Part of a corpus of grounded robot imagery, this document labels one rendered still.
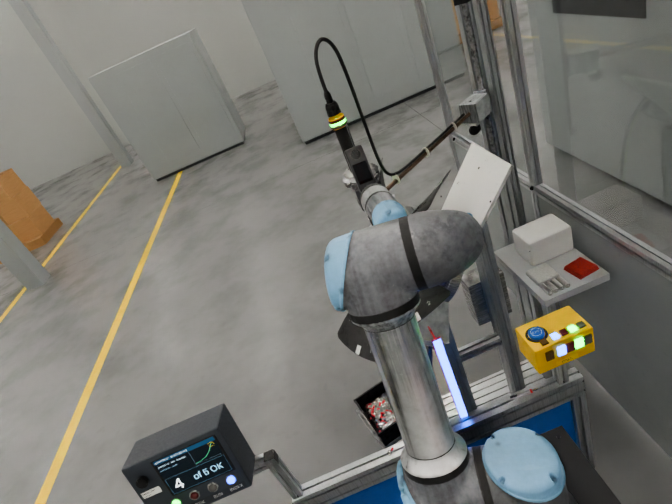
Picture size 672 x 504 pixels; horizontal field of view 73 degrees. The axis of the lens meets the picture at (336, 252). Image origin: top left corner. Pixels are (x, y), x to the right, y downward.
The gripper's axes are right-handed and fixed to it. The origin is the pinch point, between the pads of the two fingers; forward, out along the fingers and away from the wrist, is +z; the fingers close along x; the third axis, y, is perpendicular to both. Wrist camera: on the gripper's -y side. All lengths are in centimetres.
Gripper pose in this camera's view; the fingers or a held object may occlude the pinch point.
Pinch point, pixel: (354, 166)
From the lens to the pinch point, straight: 130.9
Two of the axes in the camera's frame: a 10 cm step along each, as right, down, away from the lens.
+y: 3.6, 7.8, 5.1
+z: -1.9, -4.7, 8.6
